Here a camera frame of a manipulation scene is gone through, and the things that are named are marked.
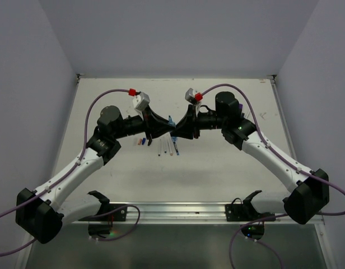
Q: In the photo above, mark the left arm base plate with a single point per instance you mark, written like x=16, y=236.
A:
x=117, y=215

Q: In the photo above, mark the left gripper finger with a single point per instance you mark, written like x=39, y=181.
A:
x=157, y=132
x=157, y=121

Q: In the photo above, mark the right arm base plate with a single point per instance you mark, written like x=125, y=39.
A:
x=243, y=213

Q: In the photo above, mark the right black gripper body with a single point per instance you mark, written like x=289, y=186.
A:
x=196, y=129

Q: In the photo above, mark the blue ink gel pen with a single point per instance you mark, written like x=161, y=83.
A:
x=176, y=148

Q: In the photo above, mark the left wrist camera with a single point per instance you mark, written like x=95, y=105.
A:
x=141, y=102

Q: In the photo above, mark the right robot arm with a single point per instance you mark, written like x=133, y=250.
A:
x=305, y=196

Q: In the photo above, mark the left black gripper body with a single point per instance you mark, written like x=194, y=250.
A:
x=148, y=127

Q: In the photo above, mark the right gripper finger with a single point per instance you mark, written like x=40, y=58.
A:
x=187, y=120
x=186, y=133

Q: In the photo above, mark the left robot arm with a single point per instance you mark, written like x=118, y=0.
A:
x=43, y=211

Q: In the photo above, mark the aluminium front rail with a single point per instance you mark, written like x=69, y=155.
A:
x=150, y=212

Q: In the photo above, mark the light blue correction tape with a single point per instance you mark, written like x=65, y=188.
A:
x=171, y=122

